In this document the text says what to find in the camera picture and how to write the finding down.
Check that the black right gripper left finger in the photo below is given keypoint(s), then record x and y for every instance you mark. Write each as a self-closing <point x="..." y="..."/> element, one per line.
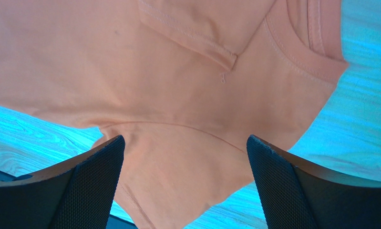
<point x="77" y="193"/>

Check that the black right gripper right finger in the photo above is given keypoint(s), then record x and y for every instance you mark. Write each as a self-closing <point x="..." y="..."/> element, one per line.
<point x="298" y="194"/>

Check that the orange t shirt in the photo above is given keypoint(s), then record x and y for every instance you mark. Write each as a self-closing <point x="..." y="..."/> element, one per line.
<point x="185" y="82"/>

